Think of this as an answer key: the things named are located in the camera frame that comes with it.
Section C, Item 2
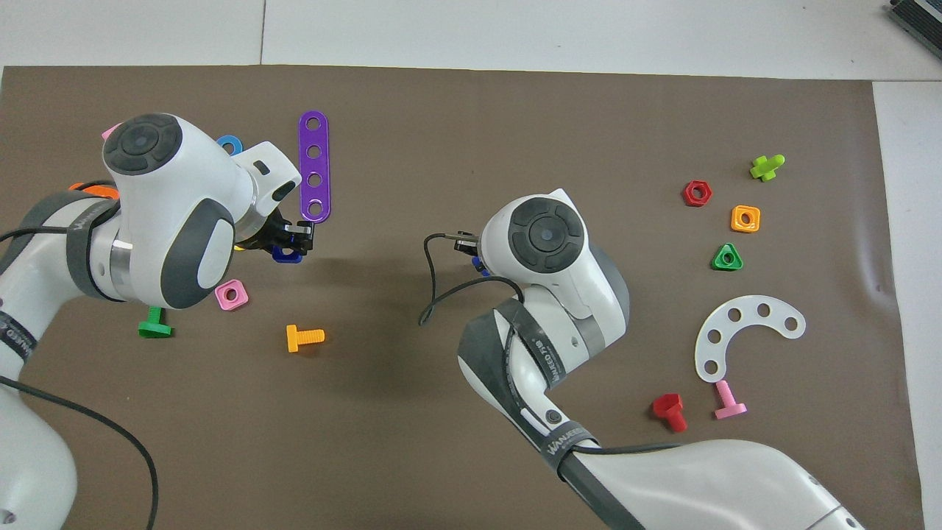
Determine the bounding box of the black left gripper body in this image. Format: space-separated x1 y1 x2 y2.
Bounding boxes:
234 209 300 255

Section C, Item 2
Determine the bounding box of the pink square plastic nut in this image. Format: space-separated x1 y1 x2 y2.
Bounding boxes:
214 279 249 311

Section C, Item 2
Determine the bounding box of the orange plastic screw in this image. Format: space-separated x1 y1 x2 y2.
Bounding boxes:
286 324 326 353

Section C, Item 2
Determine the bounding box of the dark green plastic screw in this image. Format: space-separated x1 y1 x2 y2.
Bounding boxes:
138 305 174 339

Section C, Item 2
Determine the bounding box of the red hexagonal-head plastic screw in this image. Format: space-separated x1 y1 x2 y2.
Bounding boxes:
652 392 689 434

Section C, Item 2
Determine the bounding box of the lime cross-head plastic screw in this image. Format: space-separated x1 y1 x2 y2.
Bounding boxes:
749 154 786 183

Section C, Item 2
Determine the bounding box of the purple four-hole plastic plate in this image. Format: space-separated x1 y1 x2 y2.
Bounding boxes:
298 110 332 224

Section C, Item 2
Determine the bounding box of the brown table mat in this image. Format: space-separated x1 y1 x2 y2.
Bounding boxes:
0 65 927 530

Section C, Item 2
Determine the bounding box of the white curved five-hole plate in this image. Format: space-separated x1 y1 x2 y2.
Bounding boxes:
694 295 807 384

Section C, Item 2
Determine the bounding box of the dark grey ribbed device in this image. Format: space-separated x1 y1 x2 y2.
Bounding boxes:
885 0 942 40

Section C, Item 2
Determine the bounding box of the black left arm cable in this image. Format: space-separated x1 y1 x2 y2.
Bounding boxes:
0 224 160 530

